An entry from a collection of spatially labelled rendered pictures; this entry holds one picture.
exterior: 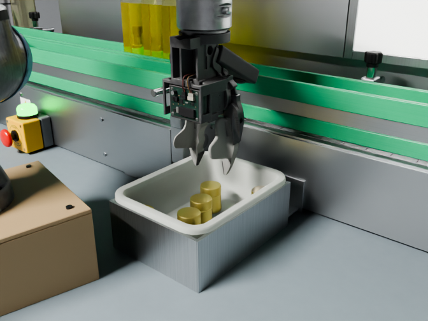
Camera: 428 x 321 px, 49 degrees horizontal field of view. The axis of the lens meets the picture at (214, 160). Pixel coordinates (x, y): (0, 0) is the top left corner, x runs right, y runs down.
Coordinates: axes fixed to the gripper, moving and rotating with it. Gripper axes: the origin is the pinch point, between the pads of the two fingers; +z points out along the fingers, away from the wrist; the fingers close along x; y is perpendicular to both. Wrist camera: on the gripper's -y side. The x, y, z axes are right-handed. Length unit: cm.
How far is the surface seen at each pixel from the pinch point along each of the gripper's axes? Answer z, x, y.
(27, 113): 2, -51, 2
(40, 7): 0, -251, -131
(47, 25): 11, -250, -134
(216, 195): 5.4, 1.1, 0.9
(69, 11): -15, -82, -34
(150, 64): -9.9, -25.4, -11.8
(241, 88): -8.0, -4.5, -13.6
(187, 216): 4.3, 3.4, 10.3
